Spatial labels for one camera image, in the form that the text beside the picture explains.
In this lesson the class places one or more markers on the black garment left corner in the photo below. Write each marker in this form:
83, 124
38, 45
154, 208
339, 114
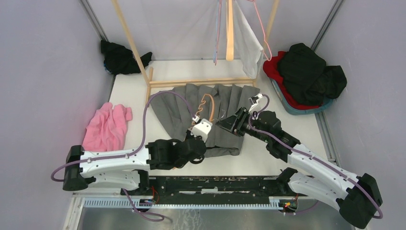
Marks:
118, 59

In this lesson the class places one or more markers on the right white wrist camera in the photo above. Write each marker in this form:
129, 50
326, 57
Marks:
255, 103

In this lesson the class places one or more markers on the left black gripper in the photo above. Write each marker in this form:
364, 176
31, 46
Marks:
188, 135

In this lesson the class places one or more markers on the wooden hanger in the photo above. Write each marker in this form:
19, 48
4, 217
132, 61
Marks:
230, 32

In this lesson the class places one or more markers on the orange plastic hanger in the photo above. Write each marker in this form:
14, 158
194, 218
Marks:
204, 102

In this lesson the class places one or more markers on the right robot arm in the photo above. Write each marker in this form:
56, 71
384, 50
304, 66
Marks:
356, 198

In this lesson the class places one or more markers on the grey garment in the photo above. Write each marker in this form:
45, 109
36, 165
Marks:
174, 113

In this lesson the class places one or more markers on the red garment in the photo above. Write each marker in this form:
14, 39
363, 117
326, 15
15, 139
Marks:
270, 69

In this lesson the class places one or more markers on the white cable duct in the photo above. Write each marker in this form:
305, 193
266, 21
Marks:
123, 202

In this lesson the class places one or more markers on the white skirt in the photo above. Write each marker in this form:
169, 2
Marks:
248, 48

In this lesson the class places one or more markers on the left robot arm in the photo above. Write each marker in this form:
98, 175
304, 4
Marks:
128, 169

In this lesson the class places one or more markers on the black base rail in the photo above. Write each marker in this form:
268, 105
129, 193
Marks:
213, 190

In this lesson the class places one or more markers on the wooden clothes rack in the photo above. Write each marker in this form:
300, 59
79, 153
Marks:
148, 77

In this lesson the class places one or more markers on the pink wire hanger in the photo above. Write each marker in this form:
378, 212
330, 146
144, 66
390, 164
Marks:
266, 48

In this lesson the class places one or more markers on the pink garment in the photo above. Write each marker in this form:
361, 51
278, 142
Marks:
106, 131

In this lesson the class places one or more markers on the teal laundry basket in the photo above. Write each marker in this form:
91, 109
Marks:
327, 103

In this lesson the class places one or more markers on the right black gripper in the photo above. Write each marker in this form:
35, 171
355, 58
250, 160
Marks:
229, 123

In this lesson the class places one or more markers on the black garment right corner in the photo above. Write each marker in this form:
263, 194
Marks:
308, 78

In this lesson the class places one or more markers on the black garment corner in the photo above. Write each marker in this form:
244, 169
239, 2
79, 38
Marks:
308, 78
118, 59

